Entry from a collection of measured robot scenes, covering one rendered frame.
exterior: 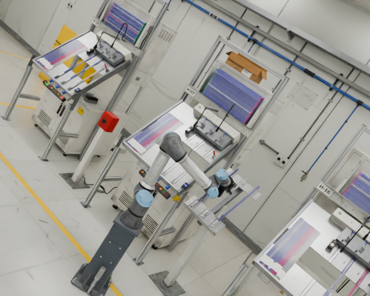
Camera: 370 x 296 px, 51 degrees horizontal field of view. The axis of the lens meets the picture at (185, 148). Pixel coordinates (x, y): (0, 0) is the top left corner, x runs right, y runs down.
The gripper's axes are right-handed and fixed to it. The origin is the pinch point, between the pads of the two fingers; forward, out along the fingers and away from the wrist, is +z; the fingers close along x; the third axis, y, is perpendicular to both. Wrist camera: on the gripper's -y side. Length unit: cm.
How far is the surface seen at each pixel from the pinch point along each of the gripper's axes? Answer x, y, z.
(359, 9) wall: 73, 260, 75
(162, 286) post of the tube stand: -1, -87, 36
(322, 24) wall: 99, 231, 86
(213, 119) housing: 63, 41, 11
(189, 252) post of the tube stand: -2, -52, 26
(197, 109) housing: 80, 39, 9
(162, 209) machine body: 50, -44, 41
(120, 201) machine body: 92, -69, 48
